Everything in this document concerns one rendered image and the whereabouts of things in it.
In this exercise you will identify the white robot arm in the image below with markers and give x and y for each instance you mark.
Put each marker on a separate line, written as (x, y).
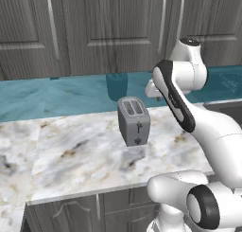
(217, 138)

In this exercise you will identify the grey wall cabinet door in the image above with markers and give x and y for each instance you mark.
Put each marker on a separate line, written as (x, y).
(22, 27)
(116, 24)
(220, 18)

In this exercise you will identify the grey two-slot toaster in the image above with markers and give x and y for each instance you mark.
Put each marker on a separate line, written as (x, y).
(134, 125)

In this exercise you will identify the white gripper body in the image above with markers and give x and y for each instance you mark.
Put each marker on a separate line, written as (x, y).
(152, 90)

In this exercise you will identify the dark grey sink basin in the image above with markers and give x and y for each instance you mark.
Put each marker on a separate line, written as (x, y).
(228, 111)

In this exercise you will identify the grey base cabinet door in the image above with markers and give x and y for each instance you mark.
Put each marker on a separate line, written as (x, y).
(66, 215)
(129, 210)

